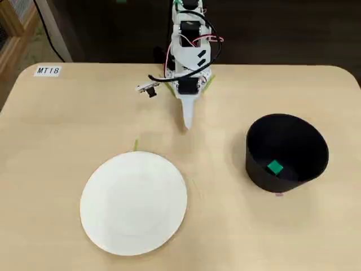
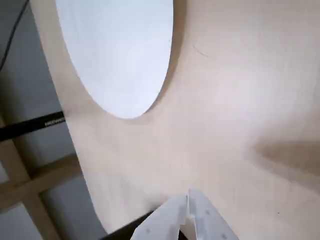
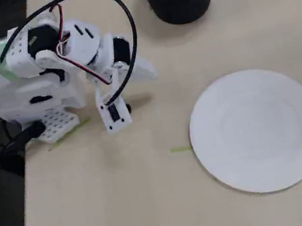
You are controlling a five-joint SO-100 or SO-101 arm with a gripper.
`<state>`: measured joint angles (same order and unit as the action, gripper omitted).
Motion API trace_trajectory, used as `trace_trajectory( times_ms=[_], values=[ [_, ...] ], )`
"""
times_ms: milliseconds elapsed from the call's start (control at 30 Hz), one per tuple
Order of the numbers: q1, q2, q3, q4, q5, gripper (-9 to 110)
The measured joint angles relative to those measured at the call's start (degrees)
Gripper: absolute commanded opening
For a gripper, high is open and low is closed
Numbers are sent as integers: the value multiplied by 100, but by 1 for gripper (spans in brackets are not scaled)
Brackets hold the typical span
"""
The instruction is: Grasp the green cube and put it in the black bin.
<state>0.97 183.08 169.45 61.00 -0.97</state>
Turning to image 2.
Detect black bar with print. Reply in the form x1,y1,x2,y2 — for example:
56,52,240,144
0,111,66,142

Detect black round bin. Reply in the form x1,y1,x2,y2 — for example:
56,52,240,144
98,209,199,240

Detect light wooden frame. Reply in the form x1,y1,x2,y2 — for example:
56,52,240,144
0,117,87,240

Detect thin black cable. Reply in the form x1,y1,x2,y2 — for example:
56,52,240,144
0,0,29,72

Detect white round plate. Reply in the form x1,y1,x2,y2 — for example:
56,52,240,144
54,0,175,120

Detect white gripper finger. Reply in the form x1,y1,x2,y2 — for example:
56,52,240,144
188,188,239,240
131,194,189,240

